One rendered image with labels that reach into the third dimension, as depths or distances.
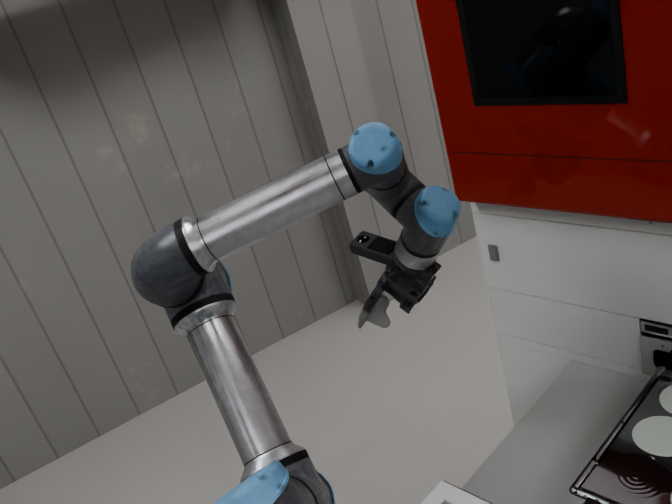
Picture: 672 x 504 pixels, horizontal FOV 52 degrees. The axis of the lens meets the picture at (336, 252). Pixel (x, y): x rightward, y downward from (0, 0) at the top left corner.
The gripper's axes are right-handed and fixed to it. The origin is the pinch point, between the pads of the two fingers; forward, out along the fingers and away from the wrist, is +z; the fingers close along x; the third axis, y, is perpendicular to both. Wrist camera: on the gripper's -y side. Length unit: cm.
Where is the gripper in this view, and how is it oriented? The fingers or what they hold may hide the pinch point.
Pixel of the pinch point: (377, 301)
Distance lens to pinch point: 139.4
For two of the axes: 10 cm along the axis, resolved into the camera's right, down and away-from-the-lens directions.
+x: 6.0, -5.9, 5.4
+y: 7.8, 5.9, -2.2
